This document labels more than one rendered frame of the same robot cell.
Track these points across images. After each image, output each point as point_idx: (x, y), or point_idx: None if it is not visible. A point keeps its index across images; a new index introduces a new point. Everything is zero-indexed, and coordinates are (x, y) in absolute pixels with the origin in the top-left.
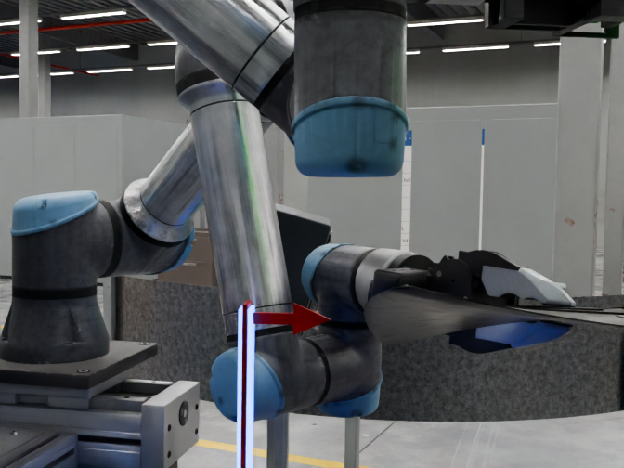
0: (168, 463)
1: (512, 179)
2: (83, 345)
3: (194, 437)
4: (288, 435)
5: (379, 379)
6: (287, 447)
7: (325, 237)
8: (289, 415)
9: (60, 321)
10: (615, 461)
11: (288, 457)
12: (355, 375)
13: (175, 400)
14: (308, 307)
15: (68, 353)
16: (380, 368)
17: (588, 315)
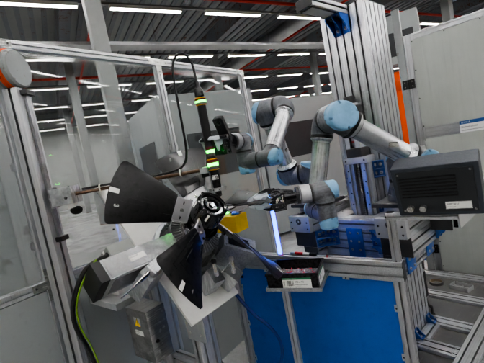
0: (379, 236)
1: None
2: (390, 196)
3: (401, 237)
4: (392, 245)
5: (320, 220)
6: (390, 249)
7: (390, 174)
8: (395, 240)
9: (389, 189)
10: None
11: (396, 255)
12: (315, 216)
13: (382, 219)
14: (400, 202)
15: (388, 198)
16: (321, 217)
17: (230, 200)
